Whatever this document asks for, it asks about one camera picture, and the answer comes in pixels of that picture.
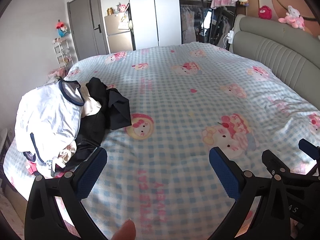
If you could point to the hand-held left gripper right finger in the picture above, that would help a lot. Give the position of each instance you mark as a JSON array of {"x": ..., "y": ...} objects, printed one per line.
[{"x": 225, "y": 172}]

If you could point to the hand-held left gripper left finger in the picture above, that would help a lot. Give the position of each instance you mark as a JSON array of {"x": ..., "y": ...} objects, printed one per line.
[{"x": 92, "y": 172}]

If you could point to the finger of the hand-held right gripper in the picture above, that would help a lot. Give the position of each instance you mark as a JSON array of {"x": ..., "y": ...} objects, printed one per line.
[
  {"x": 308, "y": 147},
  {"x": 272, "y": 162}
]

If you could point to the white T-shirt with navy trim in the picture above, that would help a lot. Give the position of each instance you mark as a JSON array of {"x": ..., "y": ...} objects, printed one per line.
[{"x": 50, "y": 120}]

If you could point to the row of hanging clothes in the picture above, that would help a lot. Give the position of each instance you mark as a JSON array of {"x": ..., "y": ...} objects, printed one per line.
[{"x": 190, "y": 22}]

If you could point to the person's left hand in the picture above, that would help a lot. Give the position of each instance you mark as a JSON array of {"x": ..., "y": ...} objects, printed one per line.
[{"x": 125, "y": 230}]

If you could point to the black garment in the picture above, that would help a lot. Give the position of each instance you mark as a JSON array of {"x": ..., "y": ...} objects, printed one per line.
[
  {"x": 90, "y": 130},
  {"x": 117, "y": 110}
]

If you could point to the pink cat print pyjama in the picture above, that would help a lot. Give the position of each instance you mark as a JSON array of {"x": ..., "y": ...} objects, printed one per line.
[{"x": 32, "y": 168}]

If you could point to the navy garment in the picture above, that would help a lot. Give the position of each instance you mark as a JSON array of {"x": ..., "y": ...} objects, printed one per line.
[{"x": 30, "y": 156}]

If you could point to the cream garment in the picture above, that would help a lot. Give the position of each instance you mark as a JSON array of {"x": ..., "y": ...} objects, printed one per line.
[{"x": 91, "y": 106}]

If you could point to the blue checked cartoon blanket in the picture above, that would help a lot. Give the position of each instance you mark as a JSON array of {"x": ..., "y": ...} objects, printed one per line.
[{"x": 175, "y": 105}]

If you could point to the pink cloth heap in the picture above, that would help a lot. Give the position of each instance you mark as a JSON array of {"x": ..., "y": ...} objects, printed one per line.
[{"x": 57, "y": 75}]

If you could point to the grey padded headboard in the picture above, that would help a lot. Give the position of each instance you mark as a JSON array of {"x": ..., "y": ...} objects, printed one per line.
[{"x": 275, "y": 47}]

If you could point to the white shelf rack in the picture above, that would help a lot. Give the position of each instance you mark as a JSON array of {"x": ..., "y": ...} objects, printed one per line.
[{"x": 62, "y": 55}]

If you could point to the pink white cat plush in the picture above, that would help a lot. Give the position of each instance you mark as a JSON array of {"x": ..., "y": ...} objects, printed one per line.
[{"x": 292, "y": 17}]

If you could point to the white power strip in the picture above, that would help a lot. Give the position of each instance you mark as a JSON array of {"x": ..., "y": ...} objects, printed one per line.
[{"x": 230, "y": 36}]

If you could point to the beige fridge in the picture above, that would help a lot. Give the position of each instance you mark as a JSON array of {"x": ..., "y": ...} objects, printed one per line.
[{"x": 120, "y": 35}]

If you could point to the red plush toy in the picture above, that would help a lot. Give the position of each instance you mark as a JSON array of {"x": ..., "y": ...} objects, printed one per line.
[{"x": 265, "y": 12}]

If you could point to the grey door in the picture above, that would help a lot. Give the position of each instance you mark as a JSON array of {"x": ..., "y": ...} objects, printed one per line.
[{"x": 85, "y": 25}]

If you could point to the gold jar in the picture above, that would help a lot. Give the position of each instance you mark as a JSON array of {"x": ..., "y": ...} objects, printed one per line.
[{"x": 110, "y": 11}]

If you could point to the small pink plush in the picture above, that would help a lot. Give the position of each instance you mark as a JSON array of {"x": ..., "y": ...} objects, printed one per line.
[{"x": 122, "y": 8}]

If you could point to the white wardrobe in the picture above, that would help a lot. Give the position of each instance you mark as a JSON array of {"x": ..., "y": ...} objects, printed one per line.
[{"x": 155, "y": 12}]

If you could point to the red blue wall toy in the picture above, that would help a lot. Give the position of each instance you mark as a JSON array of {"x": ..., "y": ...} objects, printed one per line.
[{"x": 62, "y": 28}]

